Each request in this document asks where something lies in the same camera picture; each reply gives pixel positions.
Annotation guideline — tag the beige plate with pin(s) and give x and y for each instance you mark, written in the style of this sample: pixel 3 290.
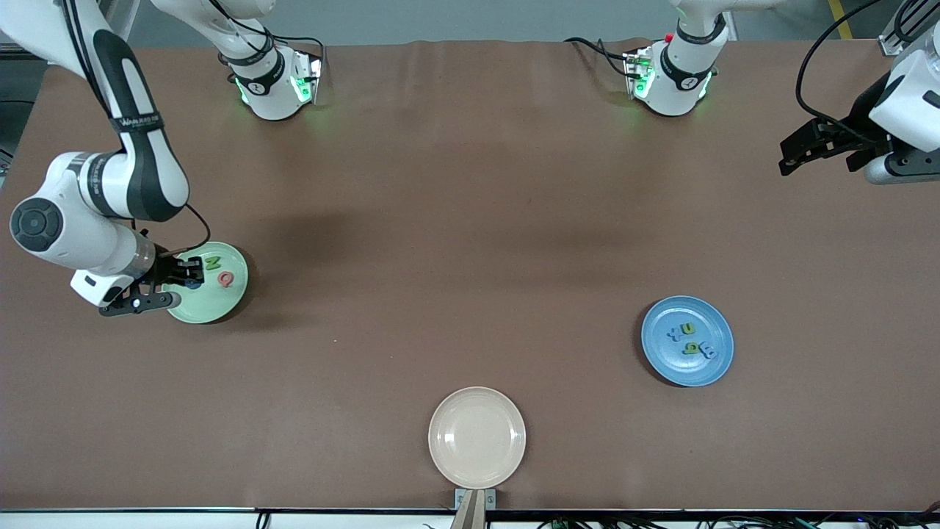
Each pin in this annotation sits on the beige plate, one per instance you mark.
pixel 477 438

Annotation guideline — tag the blue plate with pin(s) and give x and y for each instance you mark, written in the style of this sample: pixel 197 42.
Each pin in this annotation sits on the blue plate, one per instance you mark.
pixel 687 371

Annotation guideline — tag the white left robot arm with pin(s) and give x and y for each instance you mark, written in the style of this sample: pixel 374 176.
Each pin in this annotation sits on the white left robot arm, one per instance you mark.
pixel 679 81

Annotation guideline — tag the blue letter m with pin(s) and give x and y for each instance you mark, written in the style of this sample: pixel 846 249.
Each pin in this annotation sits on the blue letter m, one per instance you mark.
pixel 706 352

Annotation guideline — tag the table edge rail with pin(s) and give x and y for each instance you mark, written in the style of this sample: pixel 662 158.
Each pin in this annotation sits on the table edge rail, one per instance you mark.
pixel 147 520

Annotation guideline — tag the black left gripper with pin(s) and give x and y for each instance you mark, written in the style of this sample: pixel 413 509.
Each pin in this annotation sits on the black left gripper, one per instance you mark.
pixel 860 120

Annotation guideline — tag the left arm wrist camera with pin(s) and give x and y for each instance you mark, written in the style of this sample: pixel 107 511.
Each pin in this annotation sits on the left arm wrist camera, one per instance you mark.
pixel 903 167

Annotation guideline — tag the blue letter t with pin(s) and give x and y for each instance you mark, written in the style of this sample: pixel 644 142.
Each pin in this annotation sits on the blue letter t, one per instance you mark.
pixel 674 333

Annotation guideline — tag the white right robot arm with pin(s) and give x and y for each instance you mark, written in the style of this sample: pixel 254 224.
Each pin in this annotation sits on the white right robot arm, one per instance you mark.
pixel 139 176

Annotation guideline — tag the green letter g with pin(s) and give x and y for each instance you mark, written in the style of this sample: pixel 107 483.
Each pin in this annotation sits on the green letter g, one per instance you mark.
pixel 690 347

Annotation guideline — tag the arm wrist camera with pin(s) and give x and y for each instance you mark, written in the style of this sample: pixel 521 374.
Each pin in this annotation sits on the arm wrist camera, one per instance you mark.
pixel 903 167
pixel 139 303

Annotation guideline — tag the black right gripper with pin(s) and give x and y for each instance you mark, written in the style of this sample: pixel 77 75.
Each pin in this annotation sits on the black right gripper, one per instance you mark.
pixel 167 270

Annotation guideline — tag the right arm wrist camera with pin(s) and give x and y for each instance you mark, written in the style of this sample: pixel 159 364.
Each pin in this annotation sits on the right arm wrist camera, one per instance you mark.
pixel 139 303

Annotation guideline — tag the silver camera mount bracket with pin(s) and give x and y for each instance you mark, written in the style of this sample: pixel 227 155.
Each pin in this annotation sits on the silver camera mount bracket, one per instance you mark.
pixel 474 507

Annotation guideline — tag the pink letter Q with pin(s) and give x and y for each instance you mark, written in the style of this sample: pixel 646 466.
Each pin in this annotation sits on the pink letter Q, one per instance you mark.
pixel 222 280

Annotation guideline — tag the aluminium frame post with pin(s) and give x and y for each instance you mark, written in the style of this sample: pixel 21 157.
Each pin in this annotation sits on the aluminium frame post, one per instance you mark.
pixel 892 44

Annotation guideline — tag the brown table cover sheet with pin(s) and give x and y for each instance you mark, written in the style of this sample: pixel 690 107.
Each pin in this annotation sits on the brown table cover sheet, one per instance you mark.
pixel 470 169

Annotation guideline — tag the light green plate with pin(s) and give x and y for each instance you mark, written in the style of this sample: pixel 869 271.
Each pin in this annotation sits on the light green plate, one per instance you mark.
pixel 220 305

